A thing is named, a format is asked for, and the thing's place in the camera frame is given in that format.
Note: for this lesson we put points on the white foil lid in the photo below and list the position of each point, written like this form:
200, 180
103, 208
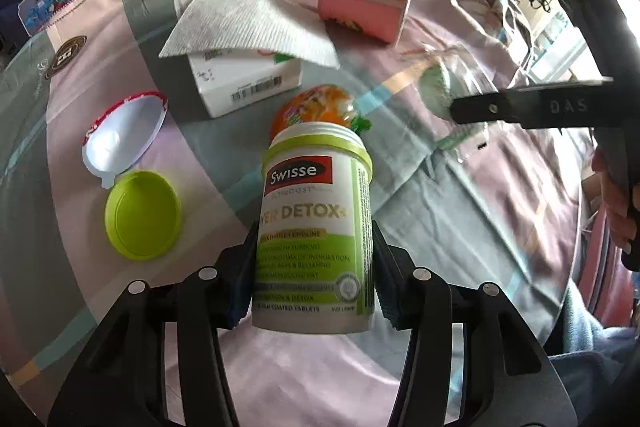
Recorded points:
125, 134

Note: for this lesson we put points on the round brown sticker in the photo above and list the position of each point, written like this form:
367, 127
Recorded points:
66, 52

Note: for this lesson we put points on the green plastic lid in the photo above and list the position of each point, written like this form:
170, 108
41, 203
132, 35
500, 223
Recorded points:
142, 217

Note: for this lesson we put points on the white green supplement bottle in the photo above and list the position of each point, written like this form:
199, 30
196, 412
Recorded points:
310, 217

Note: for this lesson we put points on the green item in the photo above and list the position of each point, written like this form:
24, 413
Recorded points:
437, 87

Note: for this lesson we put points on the white cardboard box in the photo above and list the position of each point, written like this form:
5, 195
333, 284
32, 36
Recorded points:
235, 82

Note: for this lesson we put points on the person's right hand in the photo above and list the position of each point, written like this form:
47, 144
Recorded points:
614, 202

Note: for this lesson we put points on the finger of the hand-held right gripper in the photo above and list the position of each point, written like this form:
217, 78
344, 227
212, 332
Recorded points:
490, 108

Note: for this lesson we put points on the orange jelly cup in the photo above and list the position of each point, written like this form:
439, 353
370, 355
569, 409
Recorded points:
310, 104

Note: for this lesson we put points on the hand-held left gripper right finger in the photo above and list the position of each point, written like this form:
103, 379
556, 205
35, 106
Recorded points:
387, 302

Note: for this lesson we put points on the white paper tissue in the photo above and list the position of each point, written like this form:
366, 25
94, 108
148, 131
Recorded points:
240, 17

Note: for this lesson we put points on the pink plaid cloth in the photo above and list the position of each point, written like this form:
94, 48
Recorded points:
475, 217

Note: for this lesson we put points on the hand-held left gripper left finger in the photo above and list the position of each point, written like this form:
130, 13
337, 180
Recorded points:
239, 302

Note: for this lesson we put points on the pink paper cup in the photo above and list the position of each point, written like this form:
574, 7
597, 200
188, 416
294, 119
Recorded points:
360, 4

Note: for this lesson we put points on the dark red leather chair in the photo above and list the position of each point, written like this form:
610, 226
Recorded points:
595, 287

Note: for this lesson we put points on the person's light blue fleece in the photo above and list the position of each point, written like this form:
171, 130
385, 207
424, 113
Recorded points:
600, 367

